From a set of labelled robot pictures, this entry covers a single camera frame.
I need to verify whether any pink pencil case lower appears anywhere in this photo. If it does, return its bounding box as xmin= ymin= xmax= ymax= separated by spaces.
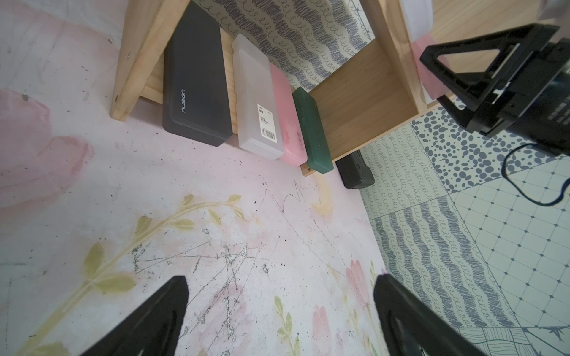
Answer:
xmin=270 ymin=63 xmax=307 ymax=166

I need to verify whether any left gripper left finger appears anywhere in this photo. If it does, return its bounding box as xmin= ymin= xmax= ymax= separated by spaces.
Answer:
xmin=83 ymin=276 xmax=189 ymax=355

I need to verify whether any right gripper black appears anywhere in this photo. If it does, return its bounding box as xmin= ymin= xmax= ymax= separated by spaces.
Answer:
xmin=420 ymin=23 xmax=569 ymax=156

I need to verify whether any black rectangular pencil case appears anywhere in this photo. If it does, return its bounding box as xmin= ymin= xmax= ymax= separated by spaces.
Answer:
xmin=162 ymin=2 xmax=233 ymax=147

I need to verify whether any wooden two-tier shelf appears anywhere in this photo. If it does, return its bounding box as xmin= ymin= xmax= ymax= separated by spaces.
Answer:
xmin=110 ymin=0 xmax=549 ymax=177

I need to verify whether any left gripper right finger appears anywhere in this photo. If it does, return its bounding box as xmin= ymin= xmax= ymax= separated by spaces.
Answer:
xmin=373 ymin=274 xmax=485 ymax=356

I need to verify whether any pink rounded pencil case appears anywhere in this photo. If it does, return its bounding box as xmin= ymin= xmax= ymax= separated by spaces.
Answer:
xmin=411 ymin=33 xmax=449 ymax=104

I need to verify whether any frosted rectangular pencil case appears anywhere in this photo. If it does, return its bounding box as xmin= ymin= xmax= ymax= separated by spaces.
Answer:
xmin=232 ymin=34 xmax=284 ymax=160

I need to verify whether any black plastic tool case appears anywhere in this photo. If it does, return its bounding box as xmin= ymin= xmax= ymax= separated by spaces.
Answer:
xmin=335 ymin=150 xmax=376 ymax=189

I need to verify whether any dark green pencil case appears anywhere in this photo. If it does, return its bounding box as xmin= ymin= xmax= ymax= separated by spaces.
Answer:
xmin=292 ymin=88 xmax=333 ymax=174

